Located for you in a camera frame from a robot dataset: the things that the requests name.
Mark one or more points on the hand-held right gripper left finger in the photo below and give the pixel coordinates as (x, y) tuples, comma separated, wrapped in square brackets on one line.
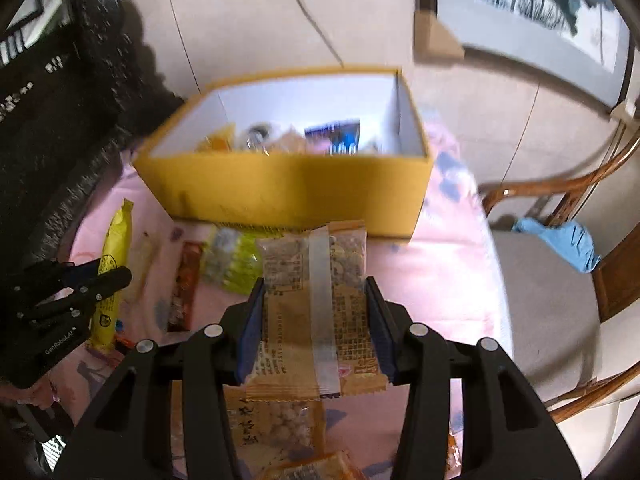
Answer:
[(250, 330)]

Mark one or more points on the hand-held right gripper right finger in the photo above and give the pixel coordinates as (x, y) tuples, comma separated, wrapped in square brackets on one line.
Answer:
[(380, 330)]

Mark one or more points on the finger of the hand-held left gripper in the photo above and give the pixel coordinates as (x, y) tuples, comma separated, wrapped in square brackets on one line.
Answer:
[(55, 275), (100, 287)]

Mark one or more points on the long yellow snack packet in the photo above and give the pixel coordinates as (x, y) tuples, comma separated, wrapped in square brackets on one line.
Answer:
[(112, 260)]

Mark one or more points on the orange nut snack packet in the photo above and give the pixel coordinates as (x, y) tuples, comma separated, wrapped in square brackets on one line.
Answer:
[(315, 467), (290, 310), (280, 425)]

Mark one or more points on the green snack packet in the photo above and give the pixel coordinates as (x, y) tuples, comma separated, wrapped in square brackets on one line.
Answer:
[(230, 260)]

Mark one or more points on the yellow cardboard box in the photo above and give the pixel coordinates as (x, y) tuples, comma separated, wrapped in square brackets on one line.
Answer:
[(280, 195)]

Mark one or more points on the pile of snack packets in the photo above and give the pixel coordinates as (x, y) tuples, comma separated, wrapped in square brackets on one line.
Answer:
[(330, 137)]

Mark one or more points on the person's left hand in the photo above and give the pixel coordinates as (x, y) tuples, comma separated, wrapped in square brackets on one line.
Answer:
[(27, 395)]

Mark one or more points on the pink printed tablecloth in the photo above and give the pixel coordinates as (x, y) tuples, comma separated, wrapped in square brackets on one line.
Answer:
[(440, 285)]

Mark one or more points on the red snack packet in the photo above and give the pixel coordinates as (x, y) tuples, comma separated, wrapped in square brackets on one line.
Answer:
[(185, 285)]

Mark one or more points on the dark carved wooden bench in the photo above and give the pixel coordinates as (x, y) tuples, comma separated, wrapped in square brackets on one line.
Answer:
[(50, 160)]

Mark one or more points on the wooden armchair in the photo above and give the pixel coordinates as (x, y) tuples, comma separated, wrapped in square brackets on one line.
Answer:
[(545, 310)]

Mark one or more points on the blue cloth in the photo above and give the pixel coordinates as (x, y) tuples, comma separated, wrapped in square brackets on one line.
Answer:
[(565, 245)]

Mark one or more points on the cardboard corner protector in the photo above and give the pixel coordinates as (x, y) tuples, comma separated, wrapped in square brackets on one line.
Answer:
[(627, 110), (435, 35)]

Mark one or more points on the framed lotus painting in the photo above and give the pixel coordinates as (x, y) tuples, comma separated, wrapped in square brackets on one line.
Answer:
[(525, 5)]

